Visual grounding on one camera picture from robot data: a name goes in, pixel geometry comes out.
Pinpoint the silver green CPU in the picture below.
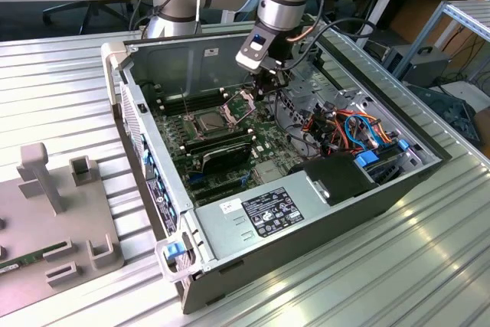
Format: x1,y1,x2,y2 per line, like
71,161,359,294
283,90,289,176
195,111,227,132

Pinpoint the black CPU socket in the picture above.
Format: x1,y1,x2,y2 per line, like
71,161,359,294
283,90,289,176
182,106,240,141

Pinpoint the silver drive cage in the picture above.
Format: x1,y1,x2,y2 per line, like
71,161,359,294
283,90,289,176
273,57,378,159

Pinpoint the green motherboard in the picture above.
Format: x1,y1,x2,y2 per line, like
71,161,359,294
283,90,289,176
147,80,309,209

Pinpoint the black RAM slot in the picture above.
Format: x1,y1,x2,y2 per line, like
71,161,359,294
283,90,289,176
155,87,227,108
178,127,253,151
183,133,257,156
160,93,230,116

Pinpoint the silver chipset heatsink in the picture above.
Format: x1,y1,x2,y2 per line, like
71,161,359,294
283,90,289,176
252,161,283,185

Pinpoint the black graphics card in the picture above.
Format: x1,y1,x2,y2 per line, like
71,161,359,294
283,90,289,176
198,141,253,175

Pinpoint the blue disk carrier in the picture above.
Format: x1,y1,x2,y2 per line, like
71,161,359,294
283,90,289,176
354,152,381,170

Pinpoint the brown cardboard sheet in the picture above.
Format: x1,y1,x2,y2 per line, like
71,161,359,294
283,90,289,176
388,0,482,58

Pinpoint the black expansion slot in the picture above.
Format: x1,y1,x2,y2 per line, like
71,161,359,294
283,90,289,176
187,173,252,196
193,185,246,208

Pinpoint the silver disk bay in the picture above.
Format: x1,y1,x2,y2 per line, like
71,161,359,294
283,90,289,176
361,146,441,188

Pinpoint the dark tinted plastic bin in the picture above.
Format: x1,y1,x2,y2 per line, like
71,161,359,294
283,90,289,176
406,82,482,149

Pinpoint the silver power supply unit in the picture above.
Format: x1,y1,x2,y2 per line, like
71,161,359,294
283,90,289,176
193,171,333,263

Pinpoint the grey open PC case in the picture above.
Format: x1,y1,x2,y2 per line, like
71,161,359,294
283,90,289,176
100,24,454,316

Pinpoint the black office chair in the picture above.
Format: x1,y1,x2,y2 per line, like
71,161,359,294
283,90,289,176
41,0,136,36

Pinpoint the brown cardboard box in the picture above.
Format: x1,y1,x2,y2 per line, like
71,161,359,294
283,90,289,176
472,106,490,149

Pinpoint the blue case latch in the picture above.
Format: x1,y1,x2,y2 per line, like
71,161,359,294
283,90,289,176
162,241,184,260

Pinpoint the grey parts rack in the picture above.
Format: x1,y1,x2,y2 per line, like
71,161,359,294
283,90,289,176
0,142,126,316

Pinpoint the green RAM stick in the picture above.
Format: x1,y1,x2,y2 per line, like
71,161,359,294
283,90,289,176
0,241,67,275

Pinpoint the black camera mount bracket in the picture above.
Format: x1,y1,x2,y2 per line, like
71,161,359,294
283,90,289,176
241,31,279,60

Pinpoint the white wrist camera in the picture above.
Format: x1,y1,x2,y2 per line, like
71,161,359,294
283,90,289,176
234,47,271,73

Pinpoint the thin black wire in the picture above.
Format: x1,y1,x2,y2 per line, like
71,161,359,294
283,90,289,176
272,87,311,152

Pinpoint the orange red power wire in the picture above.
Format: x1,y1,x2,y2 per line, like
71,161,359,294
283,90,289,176
302,110,348,155

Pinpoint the light blue wire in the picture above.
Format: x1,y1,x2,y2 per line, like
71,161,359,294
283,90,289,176
343,114,378,152

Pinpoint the blue flat wire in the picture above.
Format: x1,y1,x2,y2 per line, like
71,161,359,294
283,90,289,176
355,112,381,148

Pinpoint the black box with handle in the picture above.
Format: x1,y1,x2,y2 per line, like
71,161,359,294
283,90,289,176
381,45,453,89

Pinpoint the aluminium frame shelf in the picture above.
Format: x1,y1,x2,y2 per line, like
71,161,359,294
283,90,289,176
392,0,490,87

